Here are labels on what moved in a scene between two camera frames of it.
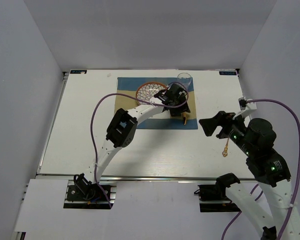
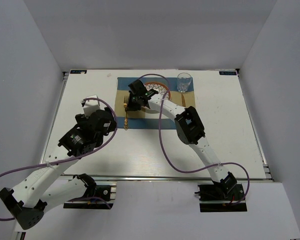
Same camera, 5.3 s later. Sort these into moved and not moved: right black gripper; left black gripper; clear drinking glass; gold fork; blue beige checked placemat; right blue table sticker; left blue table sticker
Moved: gold fork; right black gripper; left black gripper
Not moved: clear drinking glass; blue beige checked placemat; left blue table sticker; right blue table sticker
